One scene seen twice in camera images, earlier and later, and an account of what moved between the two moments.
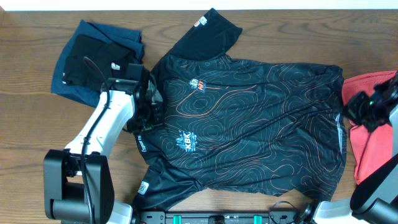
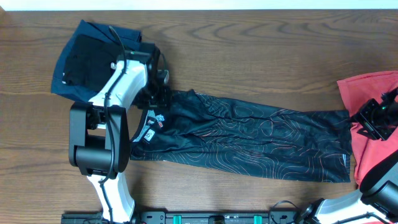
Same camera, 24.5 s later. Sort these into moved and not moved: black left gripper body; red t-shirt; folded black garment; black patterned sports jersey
Moved: black left gripper body; black patterned sports jersey
Not moved: red t-shirt; folded black garment
